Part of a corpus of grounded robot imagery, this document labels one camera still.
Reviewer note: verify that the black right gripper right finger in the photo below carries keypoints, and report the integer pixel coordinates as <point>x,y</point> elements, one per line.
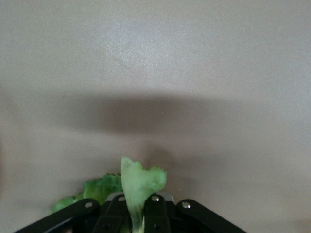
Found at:
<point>160,218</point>

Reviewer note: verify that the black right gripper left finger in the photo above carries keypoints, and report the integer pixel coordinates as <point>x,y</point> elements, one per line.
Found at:
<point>80,213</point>

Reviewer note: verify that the green lettuce leaf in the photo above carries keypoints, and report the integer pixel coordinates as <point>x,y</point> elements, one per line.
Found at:
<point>141,179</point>

